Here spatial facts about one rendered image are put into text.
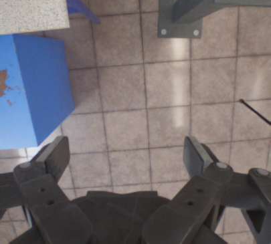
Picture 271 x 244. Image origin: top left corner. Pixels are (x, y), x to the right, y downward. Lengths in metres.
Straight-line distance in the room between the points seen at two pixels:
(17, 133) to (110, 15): 0.92
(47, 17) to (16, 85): 0.36
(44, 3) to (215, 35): 1.13
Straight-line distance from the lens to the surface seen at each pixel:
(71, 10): 1.03
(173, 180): 1.79
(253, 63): 1.66
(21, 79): 0.94
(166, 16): 1.43
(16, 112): 0.99
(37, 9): 0.73
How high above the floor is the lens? 1.41
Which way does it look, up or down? 74 degrees down
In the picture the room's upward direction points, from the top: 177 degrees clockwise
